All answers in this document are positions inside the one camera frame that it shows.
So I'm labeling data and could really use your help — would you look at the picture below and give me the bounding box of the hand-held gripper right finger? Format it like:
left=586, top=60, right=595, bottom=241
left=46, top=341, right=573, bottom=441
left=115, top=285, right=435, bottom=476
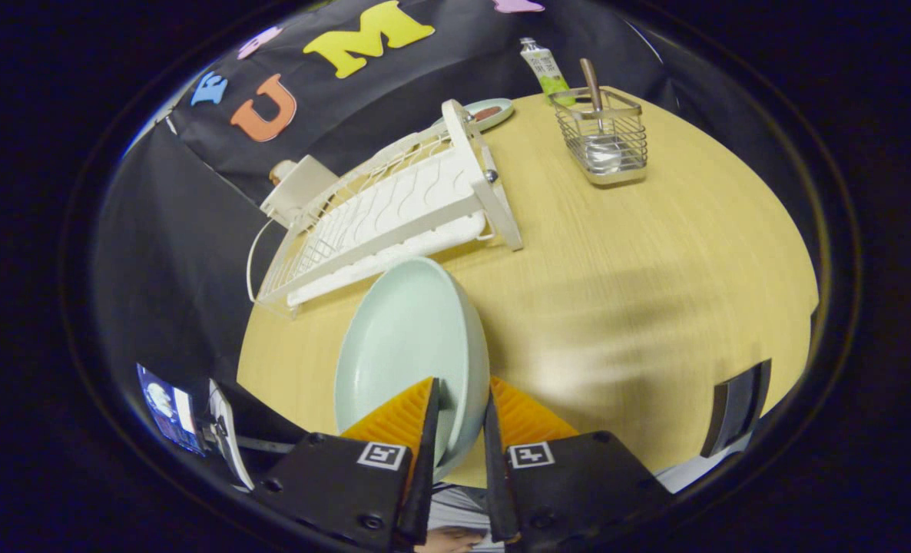
left=483, top=375, right=675, bottom=548

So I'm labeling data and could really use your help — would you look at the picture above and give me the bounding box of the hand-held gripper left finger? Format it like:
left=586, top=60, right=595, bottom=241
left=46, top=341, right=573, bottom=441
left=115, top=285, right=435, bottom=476
left=252, top=376, right=442, bottom=553

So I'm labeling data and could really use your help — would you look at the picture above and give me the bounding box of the light green plate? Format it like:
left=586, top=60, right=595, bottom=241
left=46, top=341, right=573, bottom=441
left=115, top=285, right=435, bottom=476
left=334, top=256, right=492, bottom=483

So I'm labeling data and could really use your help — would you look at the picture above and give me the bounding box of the white dish rack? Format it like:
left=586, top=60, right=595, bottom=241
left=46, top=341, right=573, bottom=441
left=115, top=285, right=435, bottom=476
left=247, top=98, right=524, bottom=316

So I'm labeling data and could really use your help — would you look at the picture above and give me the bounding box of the metal wire basket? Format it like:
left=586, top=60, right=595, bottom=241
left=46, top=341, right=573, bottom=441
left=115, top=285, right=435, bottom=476
left=552, top=86, right=648, bottom=187

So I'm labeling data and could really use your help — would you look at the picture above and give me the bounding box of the brown handled metal spoon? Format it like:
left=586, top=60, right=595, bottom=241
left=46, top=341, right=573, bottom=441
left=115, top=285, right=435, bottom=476
left=578, top=58, right=624, bottom=171

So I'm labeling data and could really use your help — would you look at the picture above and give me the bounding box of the small plate with food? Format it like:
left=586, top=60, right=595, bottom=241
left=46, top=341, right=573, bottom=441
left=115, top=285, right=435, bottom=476
left=432, top=98, right=515, bottom=133

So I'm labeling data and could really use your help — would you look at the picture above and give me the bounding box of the person's grey clothing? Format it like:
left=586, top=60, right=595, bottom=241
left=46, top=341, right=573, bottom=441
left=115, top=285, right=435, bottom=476
left=429, top=484, right=495, bottom=538

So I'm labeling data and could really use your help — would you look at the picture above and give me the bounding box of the black flat object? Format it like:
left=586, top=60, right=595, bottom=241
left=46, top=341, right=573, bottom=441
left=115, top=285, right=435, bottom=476
left=700, top=359, right=773, bottom=459

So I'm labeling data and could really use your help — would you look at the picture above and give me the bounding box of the computer monitor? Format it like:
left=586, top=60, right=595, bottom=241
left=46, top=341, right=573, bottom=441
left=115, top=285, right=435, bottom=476
left=137, top=363, right=204, bottom=455

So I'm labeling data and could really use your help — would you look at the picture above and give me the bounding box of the white toaster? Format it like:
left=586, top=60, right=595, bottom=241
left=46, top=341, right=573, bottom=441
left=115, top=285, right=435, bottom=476
left=260, top=155, right=340, bottom=229

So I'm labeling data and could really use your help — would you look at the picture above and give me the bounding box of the black backdrop cloth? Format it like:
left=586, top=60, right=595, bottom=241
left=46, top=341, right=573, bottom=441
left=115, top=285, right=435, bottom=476
left=91, top=0, right=817, bottom=462

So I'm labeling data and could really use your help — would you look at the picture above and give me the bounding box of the green label bottle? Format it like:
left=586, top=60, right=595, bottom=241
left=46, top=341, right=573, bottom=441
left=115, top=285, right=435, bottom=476
left=520, top=37, right=575, bottom=104

